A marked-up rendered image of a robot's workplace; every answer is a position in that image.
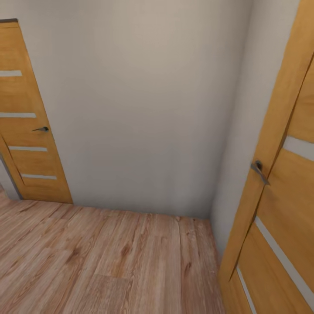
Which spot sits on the door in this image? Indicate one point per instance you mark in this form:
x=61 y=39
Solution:
x=27 y=144
x=268 y=264

